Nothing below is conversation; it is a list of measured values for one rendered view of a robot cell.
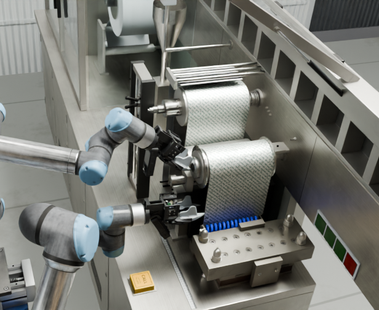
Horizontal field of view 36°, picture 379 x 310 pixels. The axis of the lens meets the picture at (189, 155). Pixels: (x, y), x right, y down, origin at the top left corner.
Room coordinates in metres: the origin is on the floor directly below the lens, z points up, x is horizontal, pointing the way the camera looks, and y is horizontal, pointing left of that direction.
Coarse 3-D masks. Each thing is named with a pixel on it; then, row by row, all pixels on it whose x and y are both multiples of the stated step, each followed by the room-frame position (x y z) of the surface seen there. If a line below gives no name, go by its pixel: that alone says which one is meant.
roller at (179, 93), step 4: (180, 88) 1.81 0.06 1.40; (176, 92) 1.83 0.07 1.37; (180, 92) 1.79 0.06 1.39; (184, 92) 1.78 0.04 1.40; (248, 92) 1.85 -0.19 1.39; (176, 96) 1.83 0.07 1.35; (180, 96) 1.79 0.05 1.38; (184, 96) 1.76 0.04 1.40; (184, 100) 1.75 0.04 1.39; (184, 104) 1.75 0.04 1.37; (184, 108) 1.75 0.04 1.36; (184, 112) 1.74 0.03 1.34; (176, 116) 1.81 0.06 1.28; (180, 116) 1.77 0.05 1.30; (184, 116) 1.74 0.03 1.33; (180, 120) 1.77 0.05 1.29; (184, 120) 1.74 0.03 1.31; (180, 124) 1.77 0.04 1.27; (184, 124) 1.74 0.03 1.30
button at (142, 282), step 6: (132, 276) 1.33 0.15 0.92; (138, 276) 1.33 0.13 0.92; (144, 276) 1.34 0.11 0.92; (150, 276) 1.34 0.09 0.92; (132, 282) 1.30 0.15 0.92; (138, 282) 1.31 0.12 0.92; (144, 282) 1.31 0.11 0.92; (150, 282) 1.31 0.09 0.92; (138, 288) 1.28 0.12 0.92; (144, 288) 1.29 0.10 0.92; (150, 288) 1.30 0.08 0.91
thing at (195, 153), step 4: (196, 152) 1.57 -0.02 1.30; (204, 152) 1.57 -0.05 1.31; (192, 156) 1.60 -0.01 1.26; (200, 156) 1.54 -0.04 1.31; (200, 160) 1.54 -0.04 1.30; (208, 164) 1.53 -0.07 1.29; (208, 168) 1.52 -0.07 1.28; (208, 172) 1.51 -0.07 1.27; (208, 176) 1.51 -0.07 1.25; (196, 180) 1.55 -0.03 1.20; (200, 180) 1.52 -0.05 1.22; (208, 180) 1.51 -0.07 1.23
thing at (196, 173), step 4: (196, 156) 1.57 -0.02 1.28; (192, 160) 1.56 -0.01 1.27; (196, 160) 1.55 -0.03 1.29; (192, 164) 1.57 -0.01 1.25; (196, 164) 1.53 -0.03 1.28; (200, 164) 1.53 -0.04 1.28; (192, 168) 1.55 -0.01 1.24; (196, 168) 1.52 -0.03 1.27; (200, 168) 1.53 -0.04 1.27; (192, 172) 1.55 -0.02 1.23; (196, 172) 1.52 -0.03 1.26; (200, 172) 1.52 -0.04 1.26; (192, 176) 1.55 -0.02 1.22; (196, 176) 1.52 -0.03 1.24; (200, 176) 1.52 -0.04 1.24
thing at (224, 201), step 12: (252, 180) 1.57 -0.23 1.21; (264, 180) 1.59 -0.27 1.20; (216, 192) 1.52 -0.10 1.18; (228, 192) 1.54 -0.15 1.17; (240, 192) 1.56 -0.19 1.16; (252, 192) 1.57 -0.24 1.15; (264, 192) 1.59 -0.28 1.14; (216, 204) 1.52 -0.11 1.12; (228, 204) 1.54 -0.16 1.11; (240, 204) 1.56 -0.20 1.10; (252, 204) 1.58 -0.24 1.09; (264, 204) 1.60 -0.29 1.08; (204, 216) 1.51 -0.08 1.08; (216, 216) 1.52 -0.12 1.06; (228, 216) 1.54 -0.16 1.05; (240, 216) 1.56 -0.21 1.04; (252, 216) 1.58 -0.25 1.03
